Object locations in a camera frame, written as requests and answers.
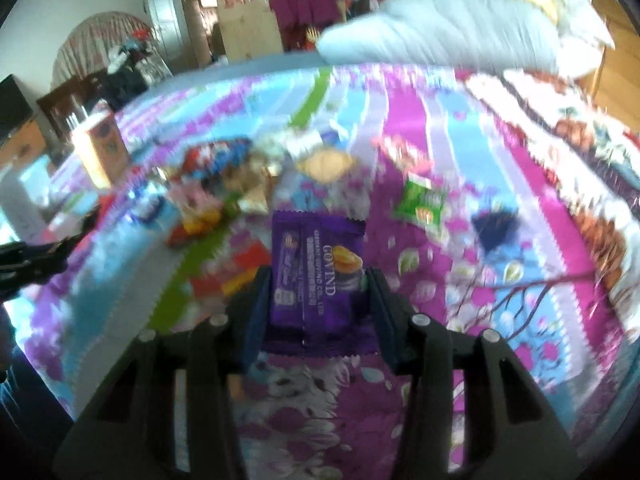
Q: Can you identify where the black television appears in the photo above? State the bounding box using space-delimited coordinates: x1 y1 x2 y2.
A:
0 75 34 141

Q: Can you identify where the yellow snack packet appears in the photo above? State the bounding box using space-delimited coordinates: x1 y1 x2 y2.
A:
167 207 222 249

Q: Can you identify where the white carton box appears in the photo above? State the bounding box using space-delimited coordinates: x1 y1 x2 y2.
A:
0 157 52 242

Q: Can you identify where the rice cracker packet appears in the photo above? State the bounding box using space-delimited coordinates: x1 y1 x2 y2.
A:
295 150 359 184

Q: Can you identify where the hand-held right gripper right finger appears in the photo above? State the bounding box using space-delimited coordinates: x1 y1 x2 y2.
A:
367 267 583 480

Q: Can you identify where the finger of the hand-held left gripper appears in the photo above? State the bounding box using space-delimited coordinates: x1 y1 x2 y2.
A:
47 212 99 262

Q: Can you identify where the red white snack packet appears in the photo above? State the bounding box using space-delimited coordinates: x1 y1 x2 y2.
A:
379 137 434 174

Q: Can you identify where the colourful floral bed sheet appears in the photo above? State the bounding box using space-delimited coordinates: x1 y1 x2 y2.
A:
10 60 640 480

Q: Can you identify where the plain cardboard box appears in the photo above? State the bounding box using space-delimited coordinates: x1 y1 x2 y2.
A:
211 0 284 64

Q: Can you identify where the white blue snack packet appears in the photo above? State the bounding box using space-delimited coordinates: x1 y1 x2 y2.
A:
282 130 324 159

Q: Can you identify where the wooden dresser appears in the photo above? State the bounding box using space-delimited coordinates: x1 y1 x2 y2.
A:
0 115 52 167

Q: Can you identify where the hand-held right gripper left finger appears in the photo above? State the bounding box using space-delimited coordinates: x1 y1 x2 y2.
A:
60 265 275 480

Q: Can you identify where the gold snack packet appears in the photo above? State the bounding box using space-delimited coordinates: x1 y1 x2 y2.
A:
237 180 281 217

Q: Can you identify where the floral quilt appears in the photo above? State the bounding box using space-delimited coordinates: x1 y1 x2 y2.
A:
465 69 640 341

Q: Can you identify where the white door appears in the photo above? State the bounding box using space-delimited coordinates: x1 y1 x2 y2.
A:
144 0 184 62

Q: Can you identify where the white pillow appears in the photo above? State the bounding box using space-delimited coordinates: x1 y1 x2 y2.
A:
549 0 617 79

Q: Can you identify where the dark navy snack packet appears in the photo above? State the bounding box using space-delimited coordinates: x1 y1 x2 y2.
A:
470 204 522 254

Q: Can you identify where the blue brown snack packet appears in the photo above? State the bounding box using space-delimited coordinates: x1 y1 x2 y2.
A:
212 137 252 169

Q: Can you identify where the silver pink snack packet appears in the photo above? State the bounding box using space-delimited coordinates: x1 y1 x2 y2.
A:
170 180 224 212

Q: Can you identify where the dark clothes pile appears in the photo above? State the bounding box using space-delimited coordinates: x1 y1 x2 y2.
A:
99 30 167 112

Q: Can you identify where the maroon garment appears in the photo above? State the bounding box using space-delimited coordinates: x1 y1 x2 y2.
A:
270 0 337 52

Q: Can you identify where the purple snack packet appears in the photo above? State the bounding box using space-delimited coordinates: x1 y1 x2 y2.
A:
262 210 374 357

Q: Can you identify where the green snack packet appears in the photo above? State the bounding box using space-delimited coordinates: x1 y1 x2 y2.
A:
392 175 449 227

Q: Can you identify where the grey duvet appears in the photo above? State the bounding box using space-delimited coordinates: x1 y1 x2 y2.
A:
316 0 562 79

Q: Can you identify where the orange brown carton box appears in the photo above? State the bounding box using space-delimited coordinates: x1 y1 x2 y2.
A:
72 110 132 189

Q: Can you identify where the red coffee packet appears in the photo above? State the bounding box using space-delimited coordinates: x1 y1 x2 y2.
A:
182 142 219 177

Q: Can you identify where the pink cloth cover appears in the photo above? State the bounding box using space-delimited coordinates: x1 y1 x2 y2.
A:
52 11 174 87

